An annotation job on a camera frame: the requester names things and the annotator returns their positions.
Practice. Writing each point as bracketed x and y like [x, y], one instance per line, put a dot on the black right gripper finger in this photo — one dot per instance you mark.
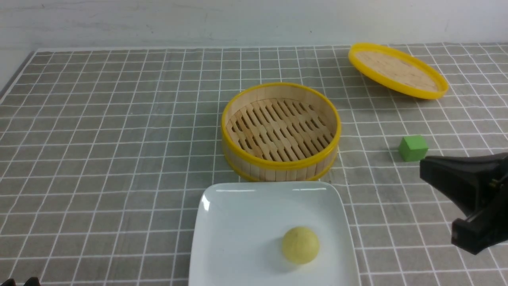
[485, 225]

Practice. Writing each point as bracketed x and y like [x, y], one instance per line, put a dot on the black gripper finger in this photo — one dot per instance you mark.
[472, 183]

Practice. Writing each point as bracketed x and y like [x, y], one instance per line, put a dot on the yellow steamed bun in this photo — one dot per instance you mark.
[300, 245]

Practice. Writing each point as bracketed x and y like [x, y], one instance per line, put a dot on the white square plate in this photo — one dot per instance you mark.
[240, 226]

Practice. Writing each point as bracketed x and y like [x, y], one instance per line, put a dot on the green cube block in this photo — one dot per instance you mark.
[413, 148]

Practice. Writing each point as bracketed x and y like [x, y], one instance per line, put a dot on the yellow bamboo steamer lid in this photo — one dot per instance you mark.
[397, 70]

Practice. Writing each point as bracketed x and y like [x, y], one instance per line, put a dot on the yellow bamboo steamer basket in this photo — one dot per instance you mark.
[279, 132]

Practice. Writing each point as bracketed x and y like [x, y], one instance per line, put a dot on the grey checked tablecloth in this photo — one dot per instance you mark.
[106, 153]

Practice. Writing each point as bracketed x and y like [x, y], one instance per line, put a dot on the black object at corner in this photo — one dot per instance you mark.
[33, 281]

